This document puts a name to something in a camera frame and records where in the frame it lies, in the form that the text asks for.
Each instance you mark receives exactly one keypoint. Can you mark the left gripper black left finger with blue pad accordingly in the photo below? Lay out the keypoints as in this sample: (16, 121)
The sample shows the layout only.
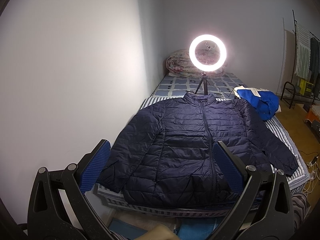
(58, 207)

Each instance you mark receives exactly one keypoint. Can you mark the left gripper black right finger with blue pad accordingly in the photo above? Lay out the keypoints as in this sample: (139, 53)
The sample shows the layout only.
(264, 209)

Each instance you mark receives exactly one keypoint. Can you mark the navy quilted puffer jacket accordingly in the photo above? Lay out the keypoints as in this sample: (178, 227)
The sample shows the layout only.
(195, 149)

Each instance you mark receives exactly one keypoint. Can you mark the black clothes rack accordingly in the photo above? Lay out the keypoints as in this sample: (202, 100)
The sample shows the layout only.
(290, 89)

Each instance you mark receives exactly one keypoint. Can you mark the blue white striped bed cover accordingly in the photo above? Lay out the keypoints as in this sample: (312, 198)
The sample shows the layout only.
(282, 139)

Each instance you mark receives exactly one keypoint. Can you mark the orange box with lace cover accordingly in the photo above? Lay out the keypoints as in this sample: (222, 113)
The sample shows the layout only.
(313, 117)

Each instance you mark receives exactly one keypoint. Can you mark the blue white folded jacket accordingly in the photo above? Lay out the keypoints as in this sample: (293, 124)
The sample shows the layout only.
(265, 102)

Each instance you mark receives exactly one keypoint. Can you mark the black mini tripod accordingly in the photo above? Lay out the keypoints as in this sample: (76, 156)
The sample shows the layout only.
(203, 82)

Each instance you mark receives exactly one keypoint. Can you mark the striped towel on rack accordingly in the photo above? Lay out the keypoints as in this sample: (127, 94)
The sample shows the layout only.
(303, 51)

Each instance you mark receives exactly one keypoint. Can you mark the rolled floral quilt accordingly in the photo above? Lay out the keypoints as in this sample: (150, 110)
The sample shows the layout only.
(179, 63)

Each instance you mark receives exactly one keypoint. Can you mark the dark hanging garment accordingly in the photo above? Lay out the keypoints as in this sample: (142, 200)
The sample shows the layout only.
(314, 65)

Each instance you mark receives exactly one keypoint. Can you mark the white power strip with cables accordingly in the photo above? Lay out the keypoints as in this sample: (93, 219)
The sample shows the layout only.
(313, 170)

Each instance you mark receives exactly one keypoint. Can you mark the glowing ring light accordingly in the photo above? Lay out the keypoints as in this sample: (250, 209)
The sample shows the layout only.
(209, 42)

